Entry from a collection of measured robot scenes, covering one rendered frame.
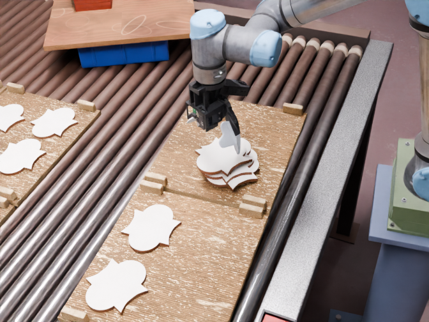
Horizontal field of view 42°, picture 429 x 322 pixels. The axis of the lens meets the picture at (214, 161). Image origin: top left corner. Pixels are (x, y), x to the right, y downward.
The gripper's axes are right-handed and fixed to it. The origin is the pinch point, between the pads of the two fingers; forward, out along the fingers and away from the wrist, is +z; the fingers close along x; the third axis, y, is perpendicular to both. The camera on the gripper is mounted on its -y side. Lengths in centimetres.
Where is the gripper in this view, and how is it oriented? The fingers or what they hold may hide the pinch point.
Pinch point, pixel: (220, 138)
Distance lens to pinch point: 141.1
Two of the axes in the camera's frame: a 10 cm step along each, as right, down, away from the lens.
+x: 6.7, 4.9, -5.6
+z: 0.4, 7.3, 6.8
